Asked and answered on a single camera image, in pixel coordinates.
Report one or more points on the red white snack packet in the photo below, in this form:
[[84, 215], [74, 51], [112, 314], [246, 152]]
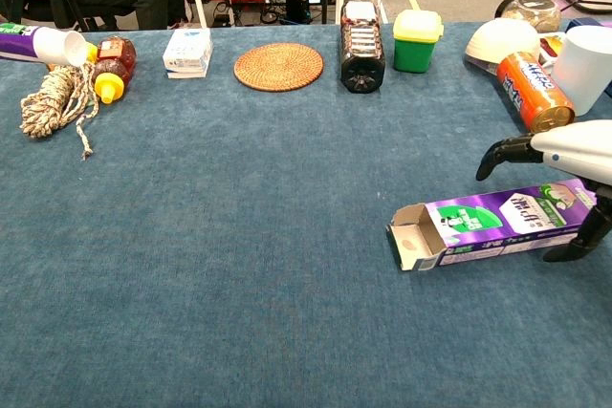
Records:
[[552, 47]]

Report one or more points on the white plastic cup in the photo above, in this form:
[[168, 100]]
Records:
[[585, 69]]

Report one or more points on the round woven coaster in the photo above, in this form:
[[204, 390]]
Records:
[[278, 67]]

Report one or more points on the red sauce squeeze bottle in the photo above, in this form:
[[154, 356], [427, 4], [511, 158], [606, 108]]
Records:
[[115, 66]]

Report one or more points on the blue purple box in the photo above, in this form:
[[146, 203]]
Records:
[[585, 22]]

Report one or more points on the orange drink can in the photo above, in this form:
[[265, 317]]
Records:
[[533, 90]]

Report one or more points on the white blue carton box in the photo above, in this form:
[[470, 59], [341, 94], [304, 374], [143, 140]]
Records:
[[189, 54]]

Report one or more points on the purple carton box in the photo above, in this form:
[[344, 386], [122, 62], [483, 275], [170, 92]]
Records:
[[478, 226]]

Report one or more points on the dark sauce bottle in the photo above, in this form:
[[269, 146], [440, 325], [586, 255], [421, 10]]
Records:
[[362, 49]]

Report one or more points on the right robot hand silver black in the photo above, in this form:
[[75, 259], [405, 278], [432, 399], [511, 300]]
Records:
[[578, 145]]

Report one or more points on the white bowl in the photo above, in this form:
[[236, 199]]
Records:
[[502, 42]]

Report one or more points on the blue table cloth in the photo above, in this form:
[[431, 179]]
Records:
[[239, 236]]

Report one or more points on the purple white toothpaste tube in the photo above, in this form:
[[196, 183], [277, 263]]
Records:
[[38, 45]]

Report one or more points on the black box device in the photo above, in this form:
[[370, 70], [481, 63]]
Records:
[[297, 6]]

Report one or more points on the yellow green lidded container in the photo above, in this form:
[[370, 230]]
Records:
[[416, 40]]

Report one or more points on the glass jar with grains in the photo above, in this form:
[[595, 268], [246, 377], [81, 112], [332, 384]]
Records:
[[531, 11]]

